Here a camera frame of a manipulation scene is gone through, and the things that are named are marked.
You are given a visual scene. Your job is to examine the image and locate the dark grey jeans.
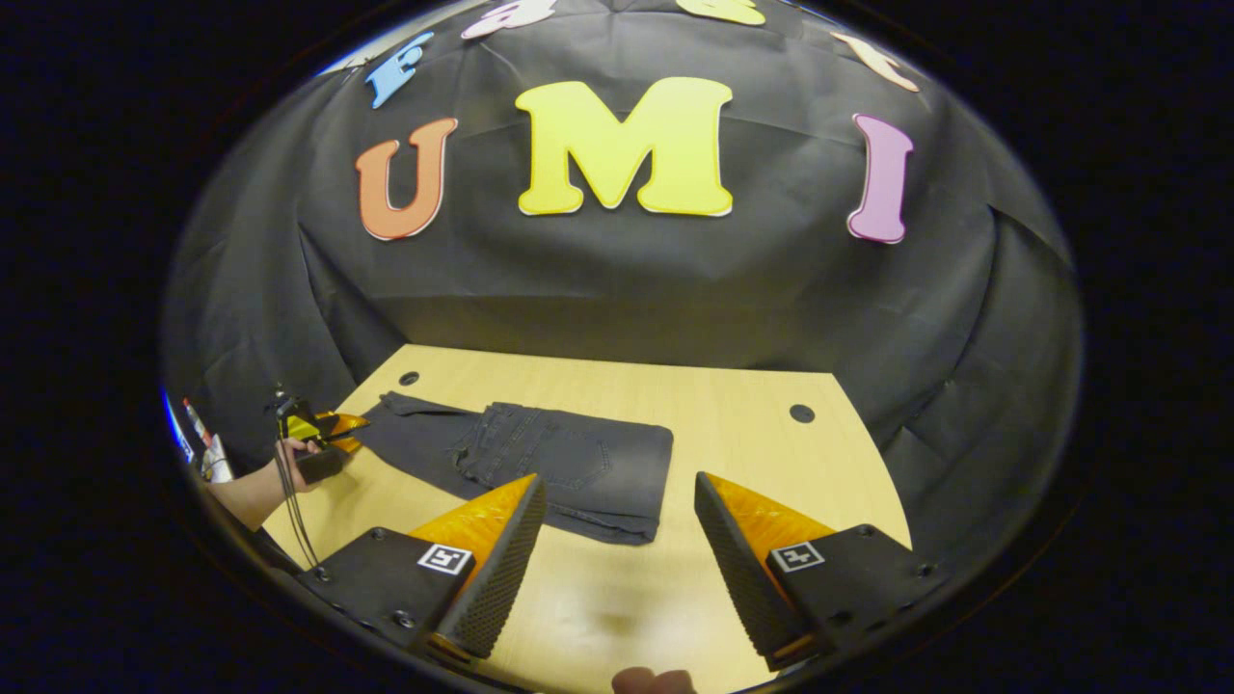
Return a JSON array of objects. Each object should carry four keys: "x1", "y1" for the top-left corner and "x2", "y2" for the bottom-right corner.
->
[{"x1": 352, "y1": 390, "x2": 675, "y2": 547}]

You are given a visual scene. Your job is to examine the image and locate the thin black cable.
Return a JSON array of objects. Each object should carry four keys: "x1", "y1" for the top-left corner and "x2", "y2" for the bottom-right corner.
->
[{"x1": 273, "y1": 414, "x2": 322, "y2": 570}]

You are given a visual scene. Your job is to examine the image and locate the white and red printed object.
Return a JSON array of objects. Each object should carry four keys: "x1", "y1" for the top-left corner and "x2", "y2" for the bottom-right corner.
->
[{"x1": 179, "y1": 395, "x2": 235, "y2": 483}]

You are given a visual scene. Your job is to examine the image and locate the black backdrop cloth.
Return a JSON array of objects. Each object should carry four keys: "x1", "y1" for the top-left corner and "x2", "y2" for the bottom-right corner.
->
[{"x1": 162, "y1": 0, "x2": 1083, "y2": 579}]

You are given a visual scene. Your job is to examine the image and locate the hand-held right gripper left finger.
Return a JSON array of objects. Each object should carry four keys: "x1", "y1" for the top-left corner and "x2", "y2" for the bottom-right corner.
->
[{"x1": 297, "y1": 472, "x2": 549, "y2": 671}]

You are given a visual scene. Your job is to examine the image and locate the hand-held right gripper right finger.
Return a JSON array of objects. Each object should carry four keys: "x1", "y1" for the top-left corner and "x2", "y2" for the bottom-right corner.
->
[{"x1": 694, "y1": 470, "x2": 944, "y2": 673}]

